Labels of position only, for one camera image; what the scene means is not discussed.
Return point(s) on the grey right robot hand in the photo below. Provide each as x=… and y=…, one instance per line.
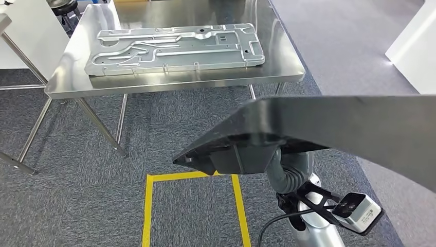
x=248, y=158

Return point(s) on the black plastic panel part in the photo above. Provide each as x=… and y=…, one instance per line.
x=340, y=129

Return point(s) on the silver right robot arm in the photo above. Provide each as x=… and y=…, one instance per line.
x=316, y=235

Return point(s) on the stainless steel workbench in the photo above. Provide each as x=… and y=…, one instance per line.
x=75, y=81

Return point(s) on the machined aluminium fixture plate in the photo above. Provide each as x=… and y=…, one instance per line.
x=177, y=51

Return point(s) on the white display plinth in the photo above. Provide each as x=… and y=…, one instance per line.
x=419, y=51

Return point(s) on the stainless steel side table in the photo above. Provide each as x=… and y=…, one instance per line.
x=34, y=133

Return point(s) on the black round stool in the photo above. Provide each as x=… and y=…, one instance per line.
x=64, y=6

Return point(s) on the white panel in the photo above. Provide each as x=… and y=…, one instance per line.
x=34, y=34

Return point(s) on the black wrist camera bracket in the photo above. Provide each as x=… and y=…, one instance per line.
x=311, y=194

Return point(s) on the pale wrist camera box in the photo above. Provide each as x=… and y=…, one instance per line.
x=361, y=213

